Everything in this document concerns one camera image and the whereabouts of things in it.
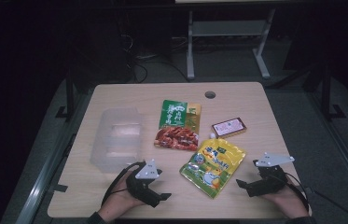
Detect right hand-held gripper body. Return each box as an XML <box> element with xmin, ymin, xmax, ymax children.
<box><xmin>245</xmin><ymin>151</ymin><xmax>296</xmax><ymax>198</ymax></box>

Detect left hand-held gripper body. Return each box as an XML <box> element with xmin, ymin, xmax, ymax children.
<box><xmin>126</xmin><ymin>159</ymin><xmax>163</xmax><ymax>208</ymax></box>

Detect yellow spouted pouch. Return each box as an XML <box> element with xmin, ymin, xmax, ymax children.
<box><xmin>179</xmin><ymin>133</ymin><xmax>247</xmax><ymax>200</ymax></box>

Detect clear plastic container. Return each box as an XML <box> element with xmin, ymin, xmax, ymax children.
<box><xmin>89</xmin><ymin>106</ymin><xmax>145</xmax><ymax>175</ymax></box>

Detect small pink box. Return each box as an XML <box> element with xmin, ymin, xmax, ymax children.
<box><xmin>211</xmin><ymin>117</ymin><xmax>247</xmax><ymax>139</ymax></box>

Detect person's right hand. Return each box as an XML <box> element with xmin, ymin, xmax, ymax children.
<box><xmin>262</xmin><ymin>182</ymin><xmax>312</xmax><ymax>219</ymax></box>

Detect person's left hand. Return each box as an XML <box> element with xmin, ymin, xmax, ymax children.
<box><xmin>98</xmin><ymin>171</ymin><xmax>146</xmax><ymax>223</ymax></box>

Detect green and red food packet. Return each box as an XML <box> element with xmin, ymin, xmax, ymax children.
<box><xmin>153</xmin><ymin>99</ymin><xmax>202</xmax><ymax>152</ymax></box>

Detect black metal stand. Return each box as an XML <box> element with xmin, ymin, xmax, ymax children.
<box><xmin>55</xmin><ymin>69</ymin><xmax>77</xmax><ymax>123</ymax></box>
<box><xmin>320</xmin><ymin>64</ymin><xmax>347</xmax><ymax>121</ymax></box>

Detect white metal stand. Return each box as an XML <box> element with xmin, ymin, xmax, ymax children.
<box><xmin>186</xmin><ymin>8</ymin><xmax>277</xmax><ymax>80</ymax></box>

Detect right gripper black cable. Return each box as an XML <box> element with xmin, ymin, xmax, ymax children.
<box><xmin>273</xmin><ymin>171</ymin><xmax>310</xmax><ymax>213</ymax></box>

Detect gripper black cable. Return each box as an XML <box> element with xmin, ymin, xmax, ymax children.
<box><xmin>273</xmin><ymin>171</ymin><xmax>310</xmax><ymax>213</ymax></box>
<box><xmin>100</xmin><ymin>161</ymin><xmax>147</xmax><ymax>207</ymax></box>

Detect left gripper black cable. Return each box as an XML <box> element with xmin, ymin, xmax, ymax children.
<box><xmin>100</xmin><ymin>161</ymin><xmax>147</xmax><ymax>207</ymax></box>

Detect black cable on floor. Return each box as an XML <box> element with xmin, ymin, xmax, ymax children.
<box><xmin>313</xmin><ymin>189</ymin><xmax>348</xmax><ymax>224</ymax></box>

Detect aluminium rail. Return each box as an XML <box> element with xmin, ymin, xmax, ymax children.
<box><xmin>15</xmin><ymin>133</ymin><xmax>80</xmax><ymax>224</ymax></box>
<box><xmin>305</xmin><ymin>91</ymin><xmax>348</xmax><ymax>202</ymax></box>

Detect black floor cables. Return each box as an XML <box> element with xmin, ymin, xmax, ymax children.
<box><xmin>118</xmin><ymin>33</ymin><xmax>192</xmax><ymax>84</ymax></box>

